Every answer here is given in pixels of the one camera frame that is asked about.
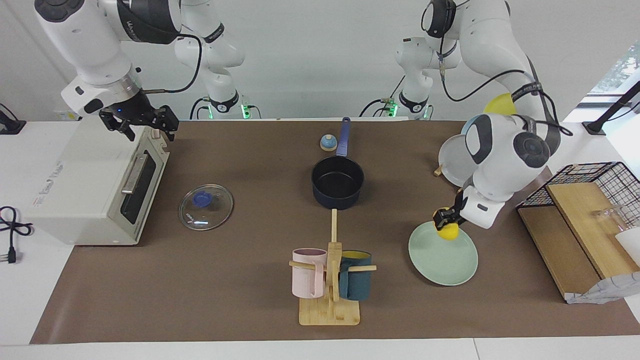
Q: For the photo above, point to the wooden mug tree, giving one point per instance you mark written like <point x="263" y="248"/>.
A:
<point x="330" y="312"/>

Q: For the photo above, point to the pale green plate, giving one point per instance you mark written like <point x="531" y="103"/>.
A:
<point x="443" y="260"/>

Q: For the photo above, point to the wooden plate rack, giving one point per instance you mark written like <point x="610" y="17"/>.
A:
<point x="439" y="171"/>

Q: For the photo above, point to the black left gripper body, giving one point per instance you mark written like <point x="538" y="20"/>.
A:
<point x="460" y="205"/>

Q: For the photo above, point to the white translucent container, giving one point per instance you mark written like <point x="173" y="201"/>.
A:
<point x="631" y="245"/>

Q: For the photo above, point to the cream toaster oven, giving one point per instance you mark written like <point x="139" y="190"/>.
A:
<point x="80" y="175"/>

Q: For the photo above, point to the brown table mat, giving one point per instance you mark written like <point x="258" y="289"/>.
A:
<point x="225" y="280"/>

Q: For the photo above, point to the dark teal mug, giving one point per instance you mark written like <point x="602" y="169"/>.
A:
<point x="356" y="285"/>

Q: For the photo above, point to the black desk clamp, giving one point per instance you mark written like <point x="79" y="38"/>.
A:
<point x="10" y="125"/>

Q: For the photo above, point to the wooden shelf boards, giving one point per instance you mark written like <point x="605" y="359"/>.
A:
<point x="560" y="240"/>

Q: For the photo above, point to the glass lid with purple knob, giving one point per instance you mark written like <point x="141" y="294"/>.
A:
<point x="207" y="215"/>

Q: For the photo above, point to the clear glass cup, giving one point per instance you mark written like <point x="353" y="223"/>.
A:
<point x="610" y="217"/>

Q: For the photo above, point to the yellow lemon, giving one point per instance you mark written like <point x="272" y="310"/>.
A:
<point x="449" y="232"/>

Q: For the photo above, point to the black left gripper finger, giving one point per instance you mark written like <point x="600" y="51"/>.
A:
<point x="441" y="217"/>
<point x="455" y="223"/>

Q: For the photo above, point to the grey plate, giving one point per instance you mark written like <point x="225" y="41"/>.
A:
<point x="452" y="160"/>

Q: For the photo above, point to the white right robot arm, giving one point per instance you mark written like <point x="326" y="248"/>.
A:
<point x="85" y="40"/>

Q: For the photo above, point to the black angled stand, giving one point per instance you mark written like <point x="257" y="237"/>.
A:
<point x="607" y="115"/>

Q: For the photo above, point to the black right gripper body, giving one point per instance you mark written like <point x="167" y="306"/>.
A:
<point x="134" y="109"/>

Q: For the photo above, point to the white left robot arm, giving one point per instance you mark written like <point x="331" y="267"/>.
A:
<point x="505" y="160"/>

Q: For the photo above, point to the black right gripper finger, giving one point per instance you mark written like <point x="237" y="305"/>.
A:
<point x="120" y="124"/>
<point x="166" y="120"/>

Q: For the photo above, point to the yellow plate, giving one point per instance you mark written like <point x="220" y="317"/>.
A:
<point x="499" y="105"/>

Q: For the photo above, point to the white power box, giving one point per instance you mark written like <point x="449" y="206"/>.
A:
<point x="62" y="114"/>

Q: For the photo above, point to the marbled grey plastic bag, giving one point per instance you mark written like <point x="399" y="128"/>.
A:
<point x="607" y="290"/>

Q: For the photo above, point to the light blue plate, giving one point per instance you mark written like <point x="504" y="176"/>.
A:
<point x="469" y="129"/>

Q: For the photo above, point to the pink mug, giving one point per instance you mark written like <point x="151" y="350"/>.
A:
<point x="306" y="280"/>

